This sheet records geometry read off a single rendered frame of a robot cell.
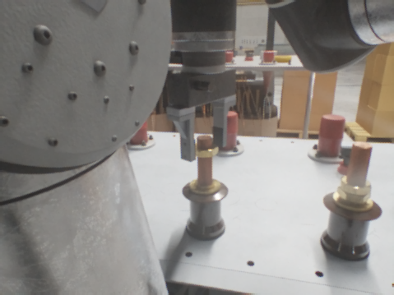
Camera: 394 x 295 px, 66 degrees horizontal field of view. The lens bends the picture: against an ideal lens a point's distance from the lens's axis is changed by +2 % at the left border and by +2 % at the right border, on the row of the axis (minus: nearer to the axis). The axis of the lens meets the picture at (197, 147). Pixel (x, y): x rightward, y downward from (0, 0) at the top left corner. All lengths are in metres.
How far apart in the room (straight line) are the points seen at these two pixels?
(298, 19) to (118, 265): 0.33
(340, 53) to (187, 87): 0.22
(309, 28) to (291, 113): 4.97
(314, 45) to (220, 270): 0.39
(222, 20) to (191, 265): 0.41
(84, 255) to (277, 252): 0.48
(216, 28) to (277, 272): 0.41
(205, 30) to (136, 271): 0.37
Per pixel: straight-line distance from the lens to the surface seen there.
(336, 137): 1.02
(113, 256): 0.18
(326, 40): 0.41
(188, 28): 0.49
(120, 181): 0.18
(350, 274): 0.62
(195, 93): 0.49
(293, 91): 5.29
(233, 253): 0.60
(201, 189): 0.59
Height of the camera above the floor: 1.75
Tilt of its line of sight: 21 degrees down
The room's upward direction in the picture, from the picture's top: 1 degrees counter-clockwise
